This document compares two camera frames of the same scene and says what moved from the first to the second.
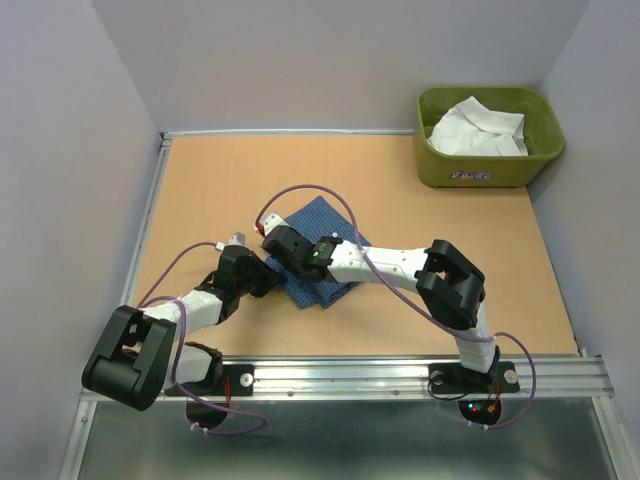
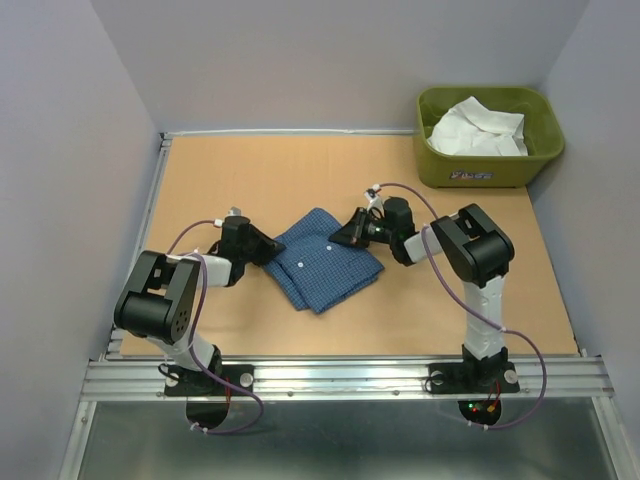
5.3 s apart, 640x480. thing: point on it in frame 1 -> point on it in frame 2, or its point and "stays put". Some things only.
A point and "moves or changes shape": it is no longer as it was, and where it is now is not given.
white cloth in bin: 474,128 stays put
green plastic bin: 543,130 stays put
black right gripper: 295,233 -> 353,233
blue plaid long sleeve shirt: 315,221 moves or changes shape
